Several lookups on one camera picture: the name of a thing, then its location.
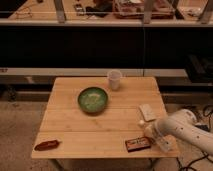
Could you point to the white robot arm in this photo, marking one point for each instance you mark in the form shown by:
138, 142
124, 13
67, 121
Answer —
180, 124

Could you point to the white sponge block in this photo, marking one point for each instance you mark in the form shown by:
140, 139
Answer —
147, 112

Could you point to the black remote control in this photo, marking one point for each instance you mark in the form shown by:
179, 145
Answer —
79, 9

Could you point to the clear plastic storage box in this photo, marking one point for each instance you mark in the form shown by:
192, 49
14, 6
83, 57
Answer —
135, 9

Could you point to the wooden table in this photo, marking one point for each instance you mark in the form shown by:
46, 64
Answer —
102, 136

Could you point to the green ceramic bowl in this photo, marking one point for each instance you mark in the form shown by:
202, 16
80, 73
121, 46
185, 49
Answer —
92, 100

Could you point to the translucent plastic cup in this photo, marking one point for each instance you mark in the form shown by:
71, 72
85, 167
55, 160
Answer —
114, 77

